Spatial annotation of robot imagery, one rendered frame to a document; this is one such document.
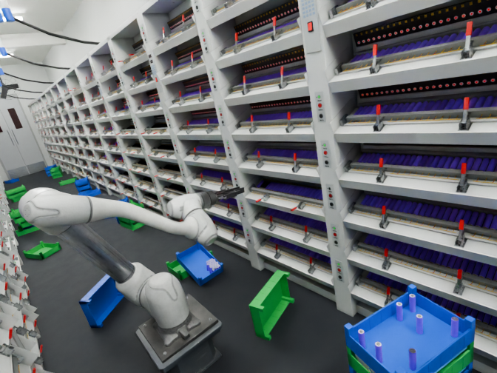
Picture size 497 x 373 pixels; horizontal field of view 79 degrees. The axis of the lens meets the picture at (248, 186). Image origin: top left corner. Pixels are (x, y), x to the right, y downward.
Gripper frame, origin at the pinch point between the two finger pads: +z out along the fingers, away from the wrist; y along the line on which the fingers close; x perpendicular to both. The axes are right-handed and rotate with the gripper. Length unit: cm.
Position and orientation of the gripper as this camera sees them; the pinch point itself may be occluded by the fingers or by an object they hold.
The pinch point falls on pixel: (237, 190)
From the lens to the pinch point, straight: 167.3
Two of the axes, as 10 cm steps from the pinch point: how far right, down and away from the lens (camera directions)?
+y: -6.5, -1.2, 7.5
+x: 0.8, 9.7, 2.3
